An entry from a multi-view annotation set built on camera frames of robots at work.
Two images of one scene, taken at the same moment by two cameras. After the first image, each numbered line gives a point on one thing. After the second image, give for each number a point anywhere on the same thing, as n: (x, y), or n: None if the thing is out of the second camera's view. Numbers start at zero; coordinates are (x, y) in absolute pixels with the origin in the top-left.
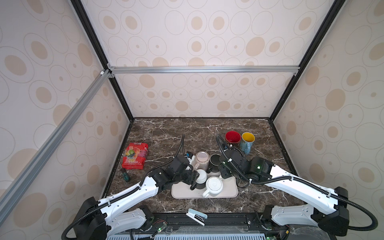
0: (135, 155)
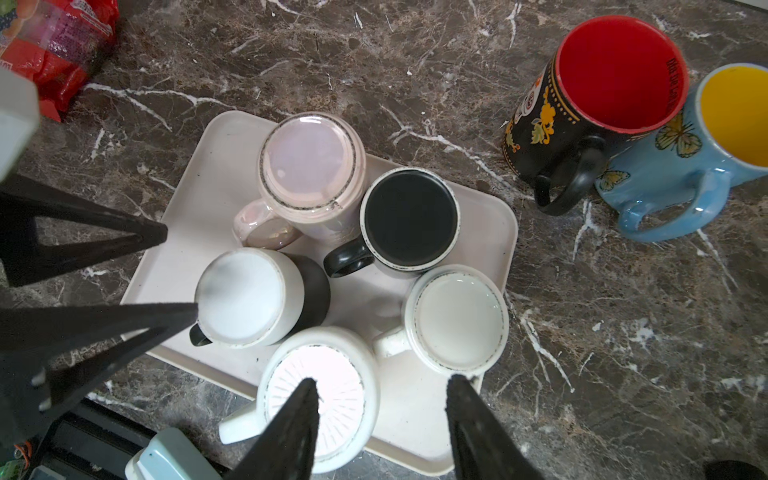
0: (56, 43)
